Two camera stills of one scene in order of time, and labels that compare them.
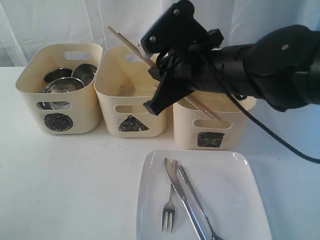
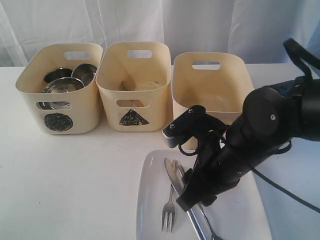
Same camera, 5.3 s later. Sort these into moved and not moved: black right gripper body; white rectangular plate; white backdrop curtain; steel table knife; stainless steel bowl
Moved: black right gripper body
Not moved: stainless steel bowl; steel table knife; white rectangular plate; white backdrop curtain
